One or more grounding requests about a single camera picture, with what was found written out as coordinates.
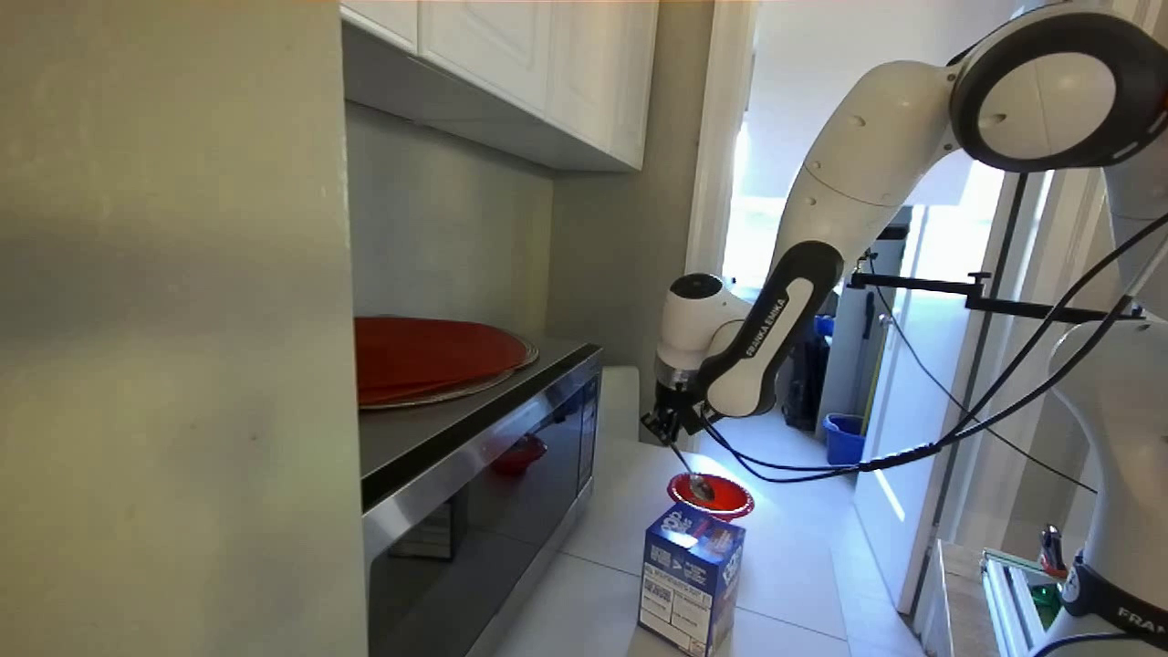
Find white upper cabinets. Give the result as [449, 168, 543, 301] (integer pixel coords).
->
[341, 0, 658, 172]

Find silver spoon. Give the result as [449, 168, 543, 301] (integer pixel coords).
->
[671, 446, 717, 503]

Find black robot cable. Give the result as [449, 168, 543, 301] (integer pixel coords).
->
[699, 213, 1168, 491]

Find stainless steel microwave oven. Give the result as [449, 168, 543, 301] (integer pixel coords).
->
[357, 342, 600, 657]

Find red plastic bowl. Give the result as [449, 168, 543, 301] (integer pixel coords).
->
[667, 476, 755, 521]

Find large red round plate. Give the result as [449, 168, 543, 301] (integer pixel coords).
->
[353, 317, 533, 409]

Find black camera stand bar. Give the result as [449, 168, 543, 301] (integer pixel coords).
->
[843, 274, 1107, 324]

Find blue white carton box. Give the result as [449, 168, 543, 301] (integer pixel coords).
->
[635, 507, 744, 657]

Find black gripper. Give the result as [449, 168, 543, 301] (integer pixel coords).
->
[641, 383, 703, 446]

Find blue bucket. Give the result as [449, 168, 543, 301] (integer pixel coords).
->
[821, 412, 866, 467]

